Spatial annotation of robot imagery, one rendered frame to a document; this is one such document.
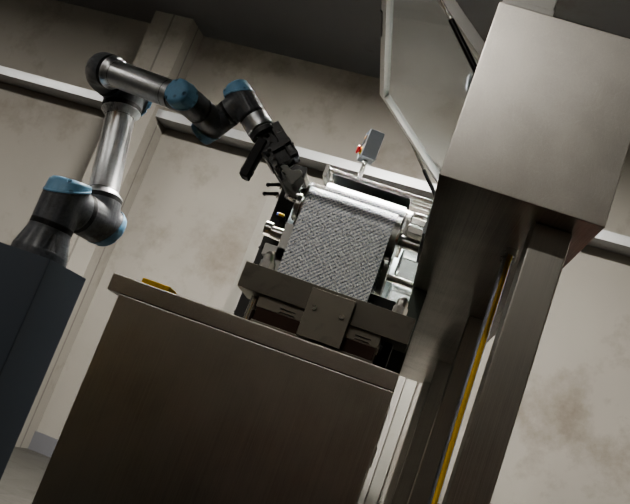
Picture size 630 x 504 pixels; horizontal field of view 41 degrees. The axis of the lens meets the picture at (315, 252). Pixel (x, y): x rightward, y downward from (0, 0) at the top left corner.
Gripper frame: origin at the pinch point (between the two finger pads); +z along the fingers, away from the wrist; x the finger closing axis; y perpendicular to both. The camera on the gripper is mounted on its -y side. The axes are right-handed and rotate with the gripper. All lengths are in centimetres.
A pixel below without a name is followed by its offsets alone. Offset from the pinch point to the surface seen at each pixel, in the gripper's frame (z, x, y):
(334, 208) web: 9.9, -5.6, 7.3
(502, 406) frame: 70, -82, 5
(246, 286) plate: 20.9, -25.5, -20.8
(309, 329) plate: 36.8, -27.5, -13.5
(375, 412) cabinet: 59, -31, -10
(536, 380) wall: 78, 307, 92
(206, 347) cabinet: 30, -31, -34
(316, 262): 19.7, -5.7, -3.5
